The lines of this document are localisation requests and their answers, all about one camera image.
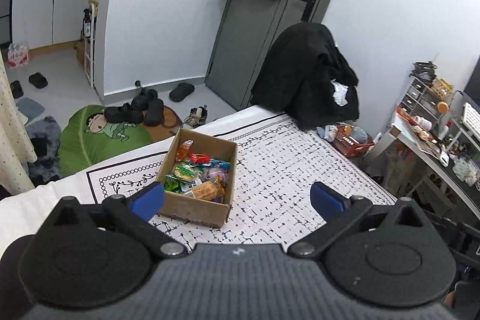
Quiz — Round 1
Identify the black slipper in hallway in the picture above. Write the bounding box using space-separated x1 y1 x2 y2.
28 72 48 89

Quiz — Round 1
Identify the blue snack packet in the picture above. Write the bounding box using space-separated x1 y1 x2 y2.
202 159 230 171

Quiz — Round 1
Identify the white crumpled cloth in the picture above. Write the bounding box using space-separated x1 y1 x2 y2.
331 80 348 107

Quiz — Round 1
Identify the purple white snack packet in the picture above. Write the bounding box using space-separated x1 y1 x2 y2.
183 179 225 202

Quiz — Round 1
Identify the grey door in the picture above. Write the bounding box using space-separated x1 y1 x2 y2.
205 0 330 110

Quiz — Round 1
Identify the black slipper near door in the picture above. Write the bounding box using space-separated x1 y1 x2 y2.
168 82 195 103

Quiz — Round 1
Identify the orange plastic basket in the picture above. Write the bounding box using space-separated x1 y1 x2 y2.
332 125 374 158

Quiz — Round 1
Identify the white kitchen cabinet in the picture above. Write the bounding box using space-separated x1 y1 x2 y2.
11 0 89 49

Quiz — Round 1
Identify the pile of black shoes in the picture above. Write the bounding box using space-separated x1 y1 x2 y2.
103 88 164 127

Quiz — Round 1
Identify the red white bottle pack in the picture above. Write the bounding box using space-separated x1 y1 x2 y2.
7 41 30 68

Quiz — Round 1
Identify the red snack packet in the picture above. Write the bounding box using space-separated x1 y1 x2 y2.
188 153 211 165

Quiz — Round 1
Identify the black coat pile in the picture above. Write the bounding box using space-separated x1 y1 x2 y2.
250 22 360 130

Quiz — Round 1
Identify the gold green snack packet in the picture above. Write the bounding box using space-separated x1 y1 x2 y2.
172 163 199 182

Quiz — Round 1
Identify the grey drawer unit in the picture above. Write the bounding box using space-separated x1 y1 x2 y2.
399 76 442 123

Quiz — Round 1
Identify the pink purple snack packet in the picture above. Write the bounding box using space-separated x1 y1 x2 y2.
207 168 228 186

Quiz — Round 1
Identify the brown cardboard box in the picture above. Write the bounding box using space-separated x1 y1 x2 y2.
157 129 238 227

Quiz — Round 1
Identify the green leaf floor mat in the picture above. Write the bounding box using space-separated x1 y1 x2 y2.
58 105 181 177

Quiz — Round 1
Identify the white side table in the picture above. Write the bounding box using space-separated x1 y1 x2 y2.
368 109 480 211

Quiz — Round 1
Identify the light green snack packet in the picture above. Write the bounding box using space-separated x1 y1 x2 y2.
163 175 191 194

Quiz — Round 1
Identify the orange snack packet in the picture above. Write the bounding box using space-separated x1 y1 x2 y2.
176 140 194 162

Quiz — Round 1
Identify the patterned white bed cover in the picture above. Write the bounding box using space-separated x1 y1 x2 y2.
1 107 395 249

